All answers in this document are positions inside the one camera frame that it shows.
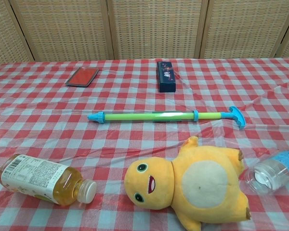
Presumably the clear plastic bottle blue label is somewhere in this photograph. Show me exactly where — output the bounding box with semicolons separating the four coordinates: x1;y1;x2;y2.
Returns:
245;149;289;193

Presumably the dark blue rectangular box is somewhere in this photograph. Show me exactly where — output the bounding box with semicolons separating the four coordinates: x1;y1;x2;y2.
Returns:
157;61;177;93

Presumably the yellow plush toy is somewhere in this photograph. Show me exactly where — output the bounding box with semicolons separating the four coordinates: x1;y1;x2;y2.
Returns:
124;136;251;231

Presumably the tea bottle white cap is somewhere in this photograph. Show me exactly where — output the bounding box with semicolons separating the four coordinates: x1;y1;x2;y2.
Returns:
0;154;98;206

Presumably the red white checkered tablecloth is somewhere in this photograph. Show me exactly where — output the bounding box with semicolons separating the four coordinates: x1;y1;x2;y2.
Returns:
0;57;289;231

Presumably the red flat case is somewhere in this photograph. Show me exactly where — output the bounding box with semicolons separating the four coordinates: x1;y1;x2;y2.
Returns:
65;67;100;88

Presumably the green and blue water squirter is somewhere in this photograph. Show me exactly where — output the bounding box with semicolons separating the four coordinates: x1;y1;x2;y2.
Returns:
105;105;246;130

